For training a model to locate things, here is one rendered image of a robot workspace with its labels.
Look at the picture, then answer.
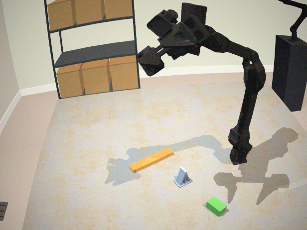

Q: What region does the orange bar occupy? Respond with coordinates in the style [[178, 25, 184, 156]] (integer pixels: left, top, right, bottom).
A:
[[129, 148, 173, 173]]

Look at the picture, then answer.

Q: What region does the green rectangular block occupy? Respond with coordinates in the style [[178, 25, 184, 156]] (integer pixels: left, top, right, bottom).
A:
[[206, 197, 227, 217]]

